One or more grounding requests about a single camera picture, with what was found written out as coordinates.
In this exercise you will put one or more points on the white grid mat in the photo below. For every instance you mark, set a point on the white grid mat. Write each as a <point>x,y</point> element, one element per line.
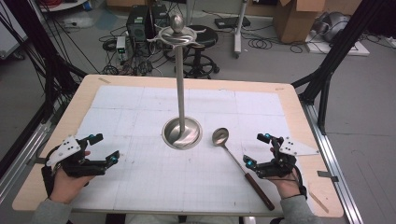
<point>140,174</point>

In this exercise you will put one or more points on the person's left hand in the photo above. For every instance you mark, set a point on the person's left hand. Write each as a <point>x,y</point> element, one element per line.
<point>67,186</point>

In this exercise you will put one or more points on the black frame strut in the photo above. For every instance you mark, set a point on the black frame strut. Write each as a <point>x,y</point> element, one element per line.
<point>330,62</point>
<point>46,62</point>

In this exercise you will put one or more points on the aluminium rail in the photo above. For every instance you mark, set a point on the aluminium rail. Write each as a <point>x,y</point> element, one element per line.
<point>333,161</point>
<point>21,161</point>

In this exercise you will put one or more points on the black round stool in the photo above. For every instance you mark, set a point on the black round stool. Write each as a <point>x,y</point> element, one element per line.
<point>204,37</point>

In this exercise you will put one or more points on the white stand post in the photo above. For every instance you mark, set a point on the white stand post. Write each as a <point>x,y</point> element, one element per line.
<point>240,31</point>

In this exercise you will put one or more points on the small silver box green light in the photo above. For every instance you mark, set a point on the small silver box green light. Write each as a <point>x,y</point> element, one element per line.
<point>121,46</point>

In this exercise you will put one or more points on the silver round appliance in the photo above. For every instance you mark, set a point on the silver round appliance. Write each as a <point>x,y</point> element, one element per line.
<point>334,25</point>

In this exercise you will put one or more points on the white flat board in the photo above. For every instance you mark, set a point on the white flat board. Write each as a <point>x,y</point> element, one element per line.
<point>351,48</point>

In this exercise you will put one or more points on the brown cardboard box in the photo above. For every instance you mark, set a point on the brown cardboard box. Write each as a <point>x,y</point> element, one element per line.
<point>299,21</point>

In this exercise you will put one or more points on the black computer tower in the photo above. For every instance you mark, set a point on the black computer tower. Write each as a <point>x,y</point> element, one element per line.
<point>137,23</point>

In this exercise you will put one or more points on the grey tape strip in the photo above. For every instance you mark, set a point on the grey tape strip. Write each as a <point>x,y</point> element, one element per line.
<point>327,175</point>

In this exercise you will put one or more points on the person's right hand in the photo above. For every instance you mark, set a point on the person's right hand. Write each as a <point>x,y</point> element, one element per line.
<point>288,185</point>

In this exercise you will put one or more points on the tall metal utensil stand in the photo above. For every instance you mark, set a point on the tall metal utensil stand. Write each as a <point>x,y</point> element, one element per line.
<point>180,93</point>

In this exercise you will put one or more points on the thin wooden stick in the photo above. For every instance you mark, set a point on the thin wooden stick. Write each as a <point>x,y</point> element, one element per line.
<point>318,201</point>

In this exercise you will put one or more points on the flat black device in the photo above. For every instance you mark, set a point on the flat black device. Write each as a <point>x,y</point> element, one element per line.
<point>232,22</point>

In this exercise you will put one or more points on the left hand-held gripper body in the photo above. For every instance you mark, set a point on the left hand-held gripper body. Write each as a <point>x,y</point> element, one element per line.
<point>70,155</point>

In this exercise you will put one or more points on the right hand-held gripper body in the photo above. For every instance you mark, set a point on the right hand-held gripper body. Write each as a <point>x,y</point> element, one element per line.
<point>286,157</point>

